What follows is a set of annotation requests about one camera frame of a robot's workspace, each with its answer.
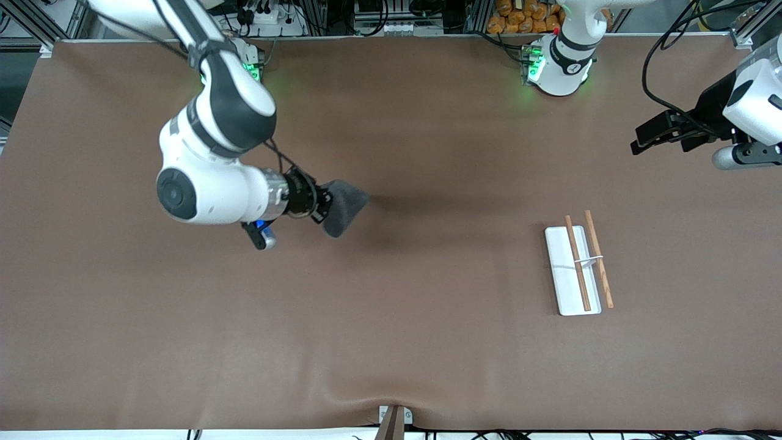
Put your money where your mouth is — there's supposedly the orange packaged items pile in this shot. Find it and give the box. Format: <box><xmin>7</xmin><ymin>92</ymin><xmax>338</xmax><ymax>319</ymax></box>
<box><xmin>487</xmin><ymin>0</ymin><xmax>566</xmax><ymax>34</ymax></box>

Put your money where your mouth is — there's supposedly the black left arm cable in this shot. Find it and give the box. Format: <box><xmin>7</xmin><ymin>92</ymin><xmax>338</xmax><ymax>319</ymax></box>
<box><xmin>641</xmin><ymin>0</ymin><xmax>764</xmax><ymax>138</ymax></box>

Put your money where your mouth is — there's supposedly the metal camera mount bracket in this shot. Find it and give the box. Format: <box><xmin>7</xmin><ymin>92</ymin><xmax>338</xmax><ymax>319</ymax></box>
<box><xmin>374</xmin><ymin>405</ymin><xmax>414</xmax><ymax>440</ymax></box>

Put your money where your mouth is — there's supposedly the white power strip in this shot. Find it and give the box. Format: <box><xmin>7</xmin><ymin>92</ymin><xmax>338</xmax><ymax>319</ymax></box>
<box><xmin>235</xmin><ymin>3</ymin><xmax>306</xmax><ymax>37</ymax></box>

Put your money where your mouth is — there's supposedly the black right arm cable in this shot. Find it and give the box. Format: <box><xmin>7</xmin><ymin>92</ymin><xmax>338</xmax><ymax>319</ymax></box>
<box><xmin>263</xmin><ymin>137</ymin><xmax>306</xmax><ymax>178</ymax></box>

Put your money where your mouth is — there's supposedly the grey towel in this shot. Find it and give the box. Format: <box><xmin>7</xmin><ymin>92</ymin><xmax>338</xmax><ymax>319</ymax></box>
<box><xmin>322</xmin><ymin>179</ymin><xmax>371</xmax><ymax>239</ymax></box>

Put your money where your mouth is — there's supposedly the brown table mat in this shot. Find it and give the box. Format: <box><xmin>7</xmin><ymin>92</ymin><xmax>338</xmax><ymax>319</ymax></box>
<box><xmin>0</xmin><ymin>34</ymin><xmax>782</xmax><ymax>431</ymax></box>

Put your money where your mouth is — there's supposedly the white rack with wooden bars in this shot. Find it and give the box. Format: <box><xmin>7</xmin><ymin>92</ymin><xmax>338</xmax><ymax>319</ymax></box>
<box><xmin>544</xmin><ymin>210</ymin><xmax>615</xmax><ymax>317</ymax></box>

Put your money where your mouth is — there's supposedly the aluminium frame profile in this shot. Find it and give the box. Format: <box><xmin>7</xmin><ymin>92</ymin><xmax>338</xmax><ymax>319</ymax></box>
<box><xmin>0</xmin><ymin>0</ymin><xmax>92</xmax><ymax>50</ymax></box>
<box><xmin>730</xmin><ymin>0</ymin><xmax>782</xmax><ymax>50</ymax></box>

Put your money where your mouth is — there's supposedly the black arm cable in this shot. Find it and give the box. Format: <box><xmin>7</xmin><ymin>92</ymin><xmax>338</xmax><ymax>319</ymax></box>
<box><xmin>641</xmin><ymin>0</ymin><xmax>764</xmax><ymax>138</ymax></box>
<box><xmin>263</xmin><ymin>137</ymin><xmax>306</xmax><ymax>178</ymax></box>

